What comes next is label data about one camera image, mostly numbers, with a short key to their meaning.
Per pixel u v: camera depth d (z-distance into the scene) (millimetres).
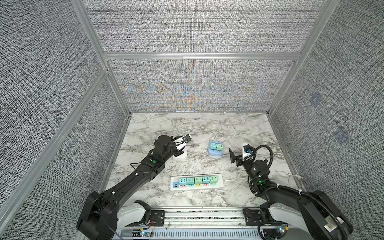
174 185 815
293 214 522
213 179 790
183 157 927
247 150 690
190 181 780
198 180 781
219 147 923
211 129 1095
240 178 864
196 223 728
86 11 719
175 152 712
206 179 794
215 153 952
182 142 671
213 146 924
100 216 398
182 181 782
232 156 778
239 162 751
